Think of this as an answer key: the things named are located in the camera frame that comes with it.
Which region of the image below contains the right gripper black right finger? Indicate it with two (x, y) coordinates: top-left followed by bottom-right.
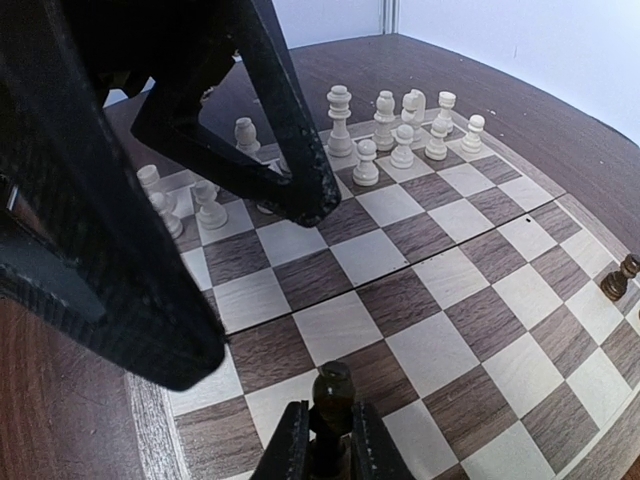
(351, 402), (415, 480)

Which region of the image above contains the dark pawn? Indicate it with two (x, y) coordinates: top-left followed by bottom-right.
(600, 253), (639, 302)

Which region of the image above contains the aluminium frame post left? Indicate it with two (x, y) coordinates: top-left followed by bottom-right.
(379, 0), (401, 35)

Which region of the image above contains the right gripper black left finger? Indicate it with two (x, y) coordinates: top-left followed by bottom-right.
(250, 400), (310, 480)

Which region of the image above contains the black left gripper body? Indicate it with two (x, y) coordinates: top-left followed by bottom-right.
(0, 0), (261, 331)

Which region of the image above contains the wooden chess board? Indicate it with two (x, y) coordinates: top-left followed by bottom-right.
(132, 118), (639, 479)

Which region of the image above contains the white chess pieces row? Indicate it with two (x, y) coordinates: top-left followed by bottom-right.
(137, 85), (485, 239)

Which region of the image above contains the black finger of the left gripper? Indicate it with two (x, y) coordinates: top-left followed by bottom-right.
(1, 91), (227, 391)
(130, 0), (343, 229)

